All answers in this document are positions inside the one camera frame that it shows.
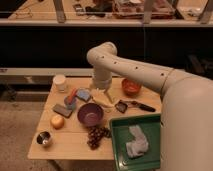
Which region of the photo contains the light wooden table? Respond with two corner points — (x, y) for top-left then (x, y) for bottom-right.
(28, 77), (161, 160)

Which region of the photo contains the white cylindrical cup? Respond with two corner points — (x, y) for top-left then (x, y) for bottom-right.
(53, 74), (67, 92)

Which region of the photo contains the white crumpled cloth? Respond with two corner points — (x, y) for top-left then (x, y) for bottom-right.
(126, 125), (149, 158)

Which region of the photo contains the yellow round fruit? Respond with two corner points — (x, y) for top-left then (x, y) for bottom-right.
(50, 115), (64, 129)

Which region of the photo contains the black handled spatula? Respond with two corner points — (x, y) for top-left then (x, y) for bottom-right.
(115, 100), (156, 113)

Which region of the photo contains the small metal cup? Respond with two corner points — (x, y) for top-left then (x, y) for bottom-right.
(36, 131), (52, 147)

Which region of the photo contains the purple bowl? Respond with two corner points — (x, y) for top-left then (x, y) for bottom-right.
(77, 103), (104, 127)

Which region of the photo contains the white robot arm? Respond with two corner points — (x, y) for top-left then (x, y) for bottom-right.
(87, 42), (213, 171)

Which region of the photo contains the blue sponge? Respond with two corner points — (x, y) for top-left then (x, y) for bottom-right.
(76, 89), (91, 102)

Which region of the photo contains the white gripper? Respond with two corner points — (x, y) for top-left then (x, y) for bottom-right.
(89, 77), (114, 103)

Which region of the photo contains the dark red grape bunch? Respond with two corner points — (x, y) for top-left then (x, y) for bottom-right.
(87, 126), (111, 150)

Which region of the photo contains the orange red bowl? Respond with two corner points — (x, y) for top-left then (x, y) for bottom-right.
(122, 79), (141, 96)

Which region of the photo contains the red handled brush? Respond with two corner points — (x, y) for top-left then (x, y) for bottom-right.
(64, 88), (77, 110)

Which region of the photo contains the green plastic tray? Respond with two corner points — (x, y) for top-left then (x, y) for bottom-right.
(110, 114), (160, 171)

